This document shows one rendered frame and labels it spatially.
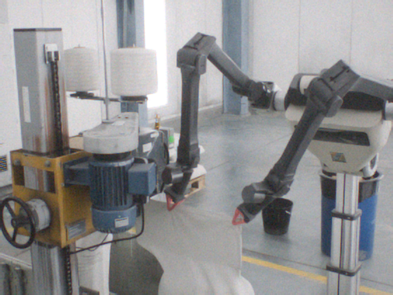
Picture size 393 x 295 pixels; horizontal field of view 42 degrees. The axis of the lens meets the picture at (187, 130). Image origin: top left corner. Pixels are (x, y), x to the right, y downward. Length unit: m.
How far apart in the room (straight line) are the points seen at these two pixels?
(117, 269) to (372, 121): 1.53
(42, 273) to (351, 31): 8.62
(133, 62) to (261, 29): 8.95
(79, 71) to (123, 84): 0.24
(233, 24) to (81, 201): 8.99
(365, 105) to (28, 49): 1.22
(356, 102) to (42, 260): 1.29
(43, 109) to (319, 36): 8.68
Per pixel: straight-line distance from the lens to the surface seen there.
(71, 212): 1.82
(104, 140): 1.62
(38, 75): 1.73
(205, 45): 1.76
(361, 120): 2.02
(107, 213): 1.70
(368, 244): 4.20
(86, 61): 1.91
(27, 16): 6.82
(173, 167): 1.87
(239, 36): 10.54
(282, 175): 1.70
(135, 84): 1.72
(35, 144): 1.79
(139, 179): 1.67
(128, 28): 7.98
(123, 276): 2.81
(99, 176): 1.68
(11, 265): 2.51
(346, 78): 1.52
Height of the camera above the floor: 1.74
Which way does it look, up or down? 11 degrees down
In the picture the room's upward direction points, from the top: 1 degrees counter-clockwise
